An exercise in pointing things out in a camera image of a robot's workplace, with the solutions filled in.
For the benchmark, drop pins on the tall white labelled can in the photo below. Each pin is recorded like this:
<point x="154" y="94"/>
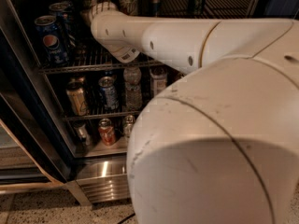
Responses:
<point x="158" y="79"/>

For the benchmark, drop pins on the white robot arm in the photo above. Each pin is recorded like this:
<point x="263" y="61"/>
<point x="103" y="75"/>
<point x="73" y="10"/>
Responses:
<point x="221" y="144"/>

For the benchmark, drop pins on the white can bottom shelf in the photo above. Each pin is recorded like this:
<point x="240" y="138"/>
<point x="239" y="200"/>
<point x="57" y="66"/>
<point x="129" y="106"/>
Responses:
<point x="127" y="125"/>

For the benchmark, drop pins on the silver can bottom left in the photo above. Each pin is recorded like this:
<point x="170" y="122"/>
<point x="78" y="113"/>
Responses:
<point x="82" y="133"/>

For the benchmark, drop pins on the blue can middle shelf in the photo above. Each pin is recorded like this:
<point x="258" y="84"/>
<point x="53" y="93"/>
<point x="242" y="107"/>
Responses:
<point x="108" y="93"/>

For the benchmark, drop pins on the top wire fridge shelf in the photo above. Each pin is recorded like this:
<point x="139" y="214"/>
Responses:
<point x="91" y="56"/>

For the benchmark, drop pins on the red can bottom shelf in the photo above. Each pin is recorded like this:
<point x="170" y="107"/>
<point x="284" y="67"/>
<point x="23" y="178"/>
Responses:
<point x="107" y="132"/>

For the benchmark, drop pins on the open fridge glass door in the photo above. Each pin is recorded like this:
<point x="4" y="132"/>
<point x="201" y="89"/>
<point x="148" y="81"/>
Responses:
<point x="28" y="159"/>

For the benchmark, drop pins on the slim dark energy can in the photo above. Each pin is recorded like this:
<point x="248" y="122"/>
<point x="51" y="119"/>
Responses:
<point x="154" y="0"/>

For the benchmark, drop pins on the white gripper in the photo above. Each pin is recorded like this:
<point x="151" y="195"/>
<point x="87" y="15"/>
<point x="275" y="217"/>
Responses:
<point x="100" y="9"/>

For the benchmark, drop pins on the wire fridge shelf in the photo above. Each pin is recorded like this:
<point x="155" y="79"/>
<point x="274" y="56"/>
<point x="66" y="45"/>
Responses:
<point x="92" y="99"/>
<point x="91" y="56"/>

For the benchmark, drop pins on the middle wire fridge shelf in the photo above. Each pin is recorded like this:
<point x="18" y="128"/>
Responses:
<point x="92" y="99"/>

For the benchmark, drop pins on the clear water bottle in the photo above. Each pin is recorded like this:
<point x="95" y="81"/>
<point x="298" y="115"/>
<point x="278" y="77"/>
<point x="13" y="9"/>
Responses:
<point x="133" y="93"/>

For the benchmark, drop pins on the gold can middle shelf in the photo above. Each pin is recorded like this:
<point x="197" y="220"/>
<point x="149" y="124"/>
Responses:
<point x="76" y="95"/>

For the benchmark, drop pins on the front blue Pepsi can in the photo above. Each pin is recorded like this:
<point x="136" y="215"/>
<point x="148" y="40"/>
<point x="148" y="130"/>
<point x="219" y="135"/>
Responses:
<point x="52" y="38"/>

